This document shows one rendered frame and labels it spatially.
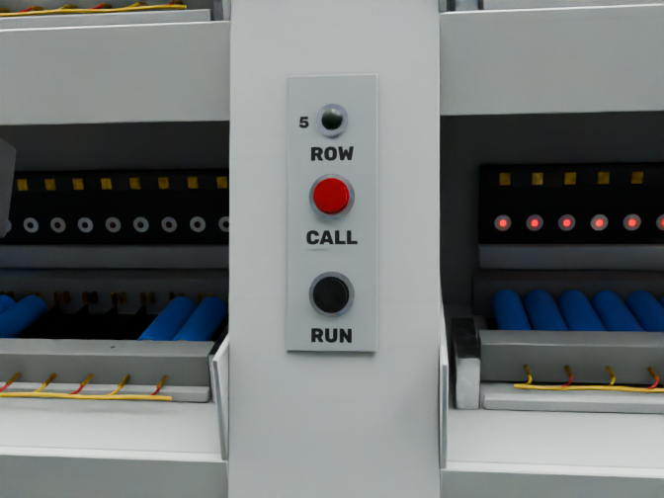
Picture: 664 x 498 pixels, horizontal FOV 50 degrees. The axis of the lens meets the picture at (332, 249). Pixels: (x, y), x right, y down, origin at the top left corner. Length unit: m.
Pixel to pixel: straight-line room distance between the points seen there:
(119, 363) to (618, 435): 0.25
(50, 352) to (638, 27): 0.33
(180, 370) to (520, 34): 0.23
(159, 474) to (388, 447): 0.11
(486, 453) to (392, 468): 0.04
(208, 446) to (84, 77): 0.18
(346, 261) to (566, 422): 0.13
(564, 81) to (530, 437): 0.16
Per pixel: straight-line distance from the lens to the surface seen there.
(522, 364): 0.39
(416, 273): 0.31
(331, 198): 0.31
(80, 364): 0.40
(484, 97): 0.34
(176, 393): 0.39
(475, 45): 0.33
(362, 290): 0.31
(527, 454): 0.34
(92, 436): 0.37
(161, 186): 0.50
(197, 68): 0.35
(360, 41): 0.33
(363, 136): 0.32
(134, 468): 0.35
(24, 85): 0.38
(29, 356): 0.42
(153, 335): 0.42
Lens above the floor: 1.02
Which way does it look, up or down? 1 degrees up
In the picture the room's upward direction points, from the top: straight up
